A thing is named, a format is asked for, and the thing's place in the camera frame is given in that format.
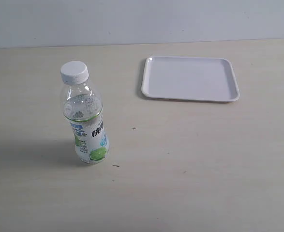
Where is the white bottle cap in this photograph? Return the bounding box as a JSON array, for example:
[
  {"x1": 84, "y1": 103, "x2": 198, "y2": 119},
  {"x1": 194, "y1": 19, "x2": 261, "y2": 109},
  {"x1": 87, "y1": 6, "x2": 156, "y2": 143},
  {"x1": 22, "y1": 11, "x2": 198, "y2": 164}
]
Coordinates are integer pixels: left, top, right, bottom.
[{"x1": 60, "y1": 61, "x2": 89, "y2": 86}]

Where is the clear plastic drink bottle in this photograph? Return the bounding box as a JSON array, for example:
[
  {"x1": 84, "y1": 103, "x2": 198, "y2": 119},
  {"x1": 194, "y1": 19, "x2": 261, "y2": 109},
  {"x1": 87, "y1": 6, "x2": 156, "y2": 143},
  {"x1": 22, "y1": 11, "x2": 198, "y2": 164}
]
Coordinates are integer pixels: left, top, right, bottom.
[{"x1": 60, "y1": 78, "x2": 109, "y2": 164}]

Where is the white plastic tray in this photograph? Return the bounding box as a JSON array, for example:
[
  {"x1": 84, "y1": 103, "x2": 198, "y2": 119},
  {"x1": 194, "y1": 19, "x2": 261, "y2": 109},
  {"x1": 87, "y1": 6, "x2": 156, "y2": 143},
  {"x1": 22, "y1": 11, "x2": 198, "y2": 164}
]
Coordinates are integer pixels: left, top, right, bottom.
[{"x1": 141, "y1": 56, "x2": 240, "y2": 102}]

